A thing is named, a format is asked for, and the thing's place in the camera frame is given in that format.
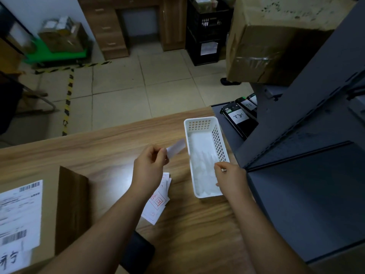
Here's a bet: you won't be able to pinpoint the person's left hand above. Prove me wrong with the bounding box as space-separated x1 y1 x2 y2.
130 144 170 197

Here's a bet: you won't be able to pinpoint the person's right hand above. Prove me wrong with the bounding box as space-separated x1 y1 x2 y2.
214 161 253 202

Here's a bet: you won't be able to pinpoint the stack of white stickers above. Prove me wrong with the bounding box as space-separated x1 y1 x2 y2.
141 172 173 226

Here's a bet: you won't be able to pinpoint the red stamped white sticker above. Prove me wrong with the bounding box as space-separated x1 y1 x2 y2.
166 138 186 159

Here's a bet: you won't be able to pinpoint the black handheld scanner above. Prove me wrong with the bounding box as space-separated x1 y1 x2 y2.
119 231 156 274

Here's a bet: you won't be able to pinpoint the red striped cardboard box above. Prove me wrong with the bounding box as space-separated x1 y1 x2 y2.
0 166 90 274

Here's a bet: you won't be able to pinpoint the person's right forearm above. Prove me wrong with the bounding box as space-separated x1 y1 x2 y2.
228 192 314 274

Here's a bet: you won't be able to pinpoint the person's left forearm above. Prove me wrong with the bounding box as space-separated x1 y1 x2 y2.
38 188 152 274

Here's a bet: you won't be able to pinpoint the large wrapped cardboard box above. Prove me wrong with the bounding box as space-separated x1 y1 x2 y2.
226 0 357 86

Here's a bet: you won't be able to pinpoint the medium taped cardboard box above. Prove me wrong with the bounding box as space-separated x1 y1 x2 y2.
38 22 89 53

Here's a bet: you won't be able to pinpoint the small yellowish cardboard box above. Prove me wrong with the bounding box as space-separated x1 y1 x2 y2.
56 16 75 36

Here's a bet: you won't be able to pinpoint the stack of large cardboard boxes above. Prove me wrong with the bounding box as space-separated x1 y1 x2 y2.
0 38 25 75

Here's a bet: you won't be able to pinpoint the pile of translucent backing papers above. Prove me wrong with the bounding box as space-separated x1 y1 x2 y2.
189 134 226 196

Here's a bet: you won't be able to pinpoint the white perforated plastic tray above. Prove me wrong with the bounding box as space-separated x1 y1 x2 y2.
184 116 230 199

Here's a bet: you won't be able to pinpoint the black scanners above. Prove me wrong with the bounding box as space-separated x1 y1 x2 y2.
219 102 259 140

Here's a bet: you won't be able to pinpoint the dark metal shelf rack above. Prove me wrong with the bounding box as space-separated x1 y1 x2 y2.
235 0 365 263

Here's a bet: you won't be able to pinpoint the black plastic crates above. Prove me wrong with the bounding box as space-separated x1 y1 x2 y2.
185 30 222 67

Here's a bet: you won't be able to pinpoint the wooden drawer desk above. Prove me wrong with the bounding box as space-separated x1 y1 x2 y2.
76 0 188 60

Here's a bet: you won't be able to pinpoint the green platform trolley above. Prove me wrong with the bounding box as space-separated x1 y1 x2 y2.
0 2 93 67

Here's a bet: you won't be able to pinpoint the black office chair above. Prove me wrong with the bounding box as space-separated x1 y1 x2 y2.
0 71 56 134

